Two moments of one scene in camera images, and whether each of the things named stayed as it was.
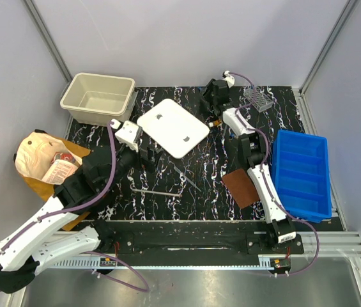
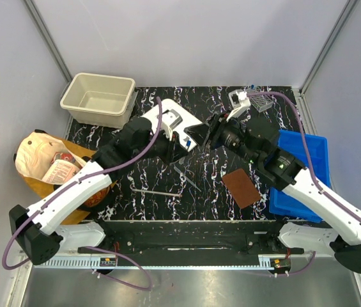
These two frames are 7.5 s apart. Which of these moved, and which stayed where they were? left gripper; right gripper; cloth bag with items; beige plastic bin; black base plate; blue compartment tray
Moved: left gripper; right gripper
Stayed: blue compartment tray; cloth bag with items; beige plastic bin; black base plate
